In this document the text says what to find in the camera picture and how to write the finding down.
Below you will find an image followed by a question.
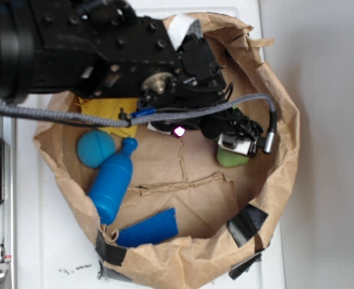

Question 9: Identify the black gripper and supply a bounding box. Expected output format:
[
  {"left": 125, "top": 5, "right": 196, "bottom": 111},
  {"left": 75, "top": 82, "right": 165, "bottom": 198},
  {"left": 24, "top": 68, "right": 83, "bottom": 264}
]
[{"left": 74, "top": 16, "right": 264, "bottom": 157}]

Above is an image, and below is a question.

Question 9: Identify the yellow knitted cloth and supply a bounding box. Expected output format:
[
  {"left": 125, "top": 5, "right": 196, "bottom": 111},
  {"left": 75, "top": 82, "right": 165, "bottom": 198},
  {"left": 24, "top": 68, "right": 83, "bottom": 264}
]
[{"left": 76, "top": 97, "right": 138, "bottom": 138}]

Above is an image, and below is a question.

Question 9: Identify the blue sponge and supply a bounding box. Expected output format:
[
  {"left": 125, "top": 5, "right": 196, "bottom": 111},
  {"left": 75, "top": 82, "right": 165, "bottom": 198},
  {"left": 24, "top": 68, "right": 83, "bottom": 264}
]
[{"left": 116, "top": 208, "right": 179, "bottom": 247}]

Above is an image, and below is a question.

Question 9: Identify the blue plastic bottle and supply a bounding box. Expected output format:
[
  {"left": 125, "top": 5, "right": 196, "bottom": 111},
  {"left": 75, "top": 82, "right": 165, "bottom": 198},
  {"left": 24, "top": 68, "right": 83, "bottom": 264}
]
[{"left": 88, "top": 137, "right": 138, "bottom": 225}]

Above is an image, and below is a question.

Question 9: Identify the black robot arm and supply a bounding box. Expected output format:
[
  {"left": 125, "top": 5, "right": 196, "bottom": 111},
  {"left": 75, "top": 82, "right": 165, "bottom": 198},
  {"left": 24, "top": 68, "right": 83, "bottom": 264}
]
[{"left": 0, "top": 1, "right": 276, "bottom": 157}]

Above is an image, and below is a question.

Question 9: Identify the aluminium rail with bracket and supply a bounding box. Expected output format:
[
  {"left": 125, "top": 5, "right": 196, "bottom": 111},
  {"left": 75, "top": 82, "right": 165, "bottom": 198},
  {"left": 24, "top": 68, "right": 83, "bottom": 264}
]
[{"left": 0, "top": 117, "right": 16, "bottom": 288}]

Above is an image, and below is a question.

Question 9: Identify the blue knitted ball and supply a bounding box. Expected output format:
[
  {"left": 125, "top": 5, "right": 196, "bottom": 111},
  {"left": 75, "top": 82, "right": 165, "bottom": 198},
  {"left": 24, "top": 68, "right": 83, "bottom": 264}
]
[{"left": 76, "top": 130, "right": 116, "bottom": 169}]

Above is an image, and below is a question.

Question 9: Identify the green plush animal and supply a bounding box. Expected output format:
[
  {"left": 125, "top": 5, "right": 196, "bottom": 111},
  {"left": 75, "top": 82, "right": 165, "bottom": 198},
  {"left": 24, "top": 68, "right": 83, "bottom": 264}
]
[{"left": 216, "top": 148, "right": 250, "bottom": 168}]

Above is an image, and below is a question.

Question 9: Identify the brown paper bag basket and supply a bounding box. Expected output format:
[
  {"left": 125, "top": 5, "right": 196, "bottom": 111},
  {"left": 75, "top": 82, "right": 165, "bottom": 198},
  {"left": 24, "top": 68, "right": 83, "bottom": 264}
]
[{"left": 33, "top": 13, "right": 300, "bottom": 288}]

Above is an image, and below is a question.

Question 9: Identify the grey braided cable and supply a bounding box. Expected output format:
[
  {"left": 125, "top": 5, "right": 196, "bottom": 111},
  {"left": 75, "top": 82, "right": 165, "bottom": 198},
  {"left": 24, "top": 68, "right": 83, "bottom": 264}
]
[{"left": 0, "top": 93, "right": 279, "bottom": 155}]

